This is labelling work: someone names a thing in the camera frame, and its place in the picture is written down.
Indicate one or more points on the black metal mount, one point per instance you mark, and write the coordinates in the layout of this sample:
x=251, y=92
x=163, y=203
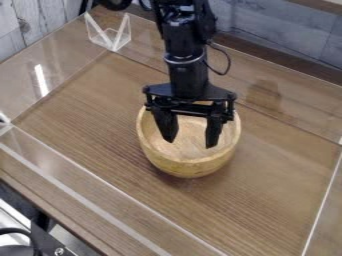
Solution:
x=49, y=246

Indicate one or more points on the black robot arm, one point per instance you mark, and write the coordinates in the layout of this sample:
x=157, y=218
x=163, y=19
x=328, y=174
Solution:
x=187, y=24

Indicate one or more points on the wooden bowl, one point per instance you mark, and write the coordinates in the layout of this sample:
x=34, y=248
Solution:
x=185, y=158

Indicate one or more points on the clear acrylic corner bracket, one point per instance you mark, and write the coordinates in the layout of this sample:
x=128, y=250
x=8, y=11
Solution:
x=109, y=38

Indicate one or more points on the clear acrylic tray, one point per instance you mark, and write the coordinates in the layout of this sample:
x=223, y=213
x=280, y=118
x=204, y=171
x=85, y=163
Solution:
x=82, y=154

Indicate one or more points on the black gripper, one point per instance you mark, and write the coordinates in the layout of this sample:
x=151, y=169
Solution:
x=215, y=101

